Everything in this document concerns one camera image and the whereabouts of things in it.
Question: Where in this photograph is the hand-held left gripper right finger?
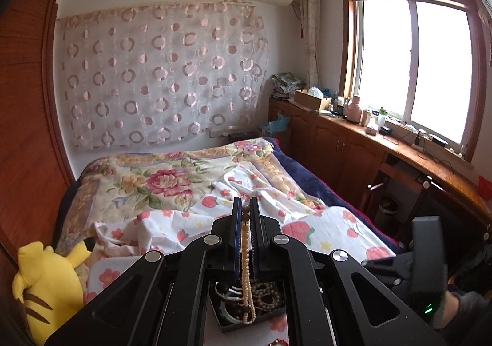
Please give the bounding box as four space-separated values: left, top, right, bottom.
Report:
249 196 448 346

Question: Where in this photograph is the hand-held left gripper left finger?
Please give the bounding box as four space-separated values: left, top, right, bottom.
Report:
44 196 247 346

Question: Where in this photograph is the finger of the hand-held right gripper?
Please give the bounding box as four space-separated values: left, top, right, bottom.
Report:
361 252 415 288

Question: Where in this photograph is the cream pearl necklace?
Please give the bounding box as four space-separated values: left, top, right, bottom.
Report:
238 205 257 325

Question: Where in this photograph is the silver metal bracelet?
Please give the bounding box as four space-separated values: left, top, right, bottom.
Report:
214 282 241 303

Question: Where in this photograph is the brown bead bracelet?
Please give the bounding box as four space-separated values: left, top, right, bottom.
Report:
250 281 284 310

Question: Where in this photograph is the pale green jade bangle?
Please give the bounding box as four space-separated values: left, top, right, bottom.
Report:
218 308 247 323

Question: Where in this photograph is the black box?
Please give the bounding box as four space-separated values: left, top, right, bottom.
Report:
208 279 289 334

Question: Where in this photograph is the person's right forearm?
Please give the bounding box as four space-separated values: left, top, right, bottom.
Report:
430 289 492 332

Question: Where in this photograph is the small trash bin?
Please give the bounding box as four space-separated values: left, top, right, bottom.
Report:
379 197 403 226

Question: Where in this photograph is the strawberry print sheet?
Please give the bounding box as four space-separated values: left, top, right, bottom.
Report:
86 169 396 346

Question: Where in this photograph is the dark wooden chair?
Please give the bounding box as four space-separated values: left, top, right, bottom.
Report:
361 173 442 240

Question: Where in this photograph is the navy blue blanket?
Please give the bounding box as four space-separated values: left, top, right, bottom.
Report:
269 137 404 254

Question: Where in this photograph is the floral quilt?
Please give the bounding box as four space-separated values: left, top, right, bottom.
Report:
56 137 327 254

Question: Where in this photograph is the blue paper bag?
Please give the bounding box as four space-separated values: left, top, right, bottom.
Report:
259 112 291 135

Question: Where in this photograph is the wooden cabinet counter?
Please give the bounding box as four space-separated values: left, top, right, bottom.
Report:
267 98 492 224

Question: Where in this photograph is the cardboard box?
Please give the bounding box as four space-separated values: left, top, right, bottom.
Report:
294 89 332 112

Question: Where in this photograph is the pink kettle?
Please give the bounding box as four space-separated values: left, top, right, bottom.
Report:
343 95 363 125

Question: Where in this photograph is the stack of folded cloths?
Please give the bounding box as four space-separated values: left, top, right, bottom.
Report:
271 72 307 99

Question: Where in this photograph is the wooden framed window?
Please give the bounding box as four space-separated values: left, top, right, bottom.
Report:
340 0 486 173

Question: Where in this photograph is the yellow plush toy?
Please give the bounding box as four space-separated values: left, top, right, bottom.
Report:
11 238 97 345

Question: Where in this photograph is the patterned window curtain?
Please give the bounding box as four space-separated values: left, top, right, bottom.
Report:
298 0 322 88

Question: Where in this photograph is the brown wooden wardrobe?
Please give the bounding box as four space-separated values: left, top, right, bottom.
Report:
0 0 75 293

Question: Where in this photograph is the circle patterned wall curtain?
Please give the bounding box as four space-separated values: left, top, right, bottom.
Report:
58 0 270 150

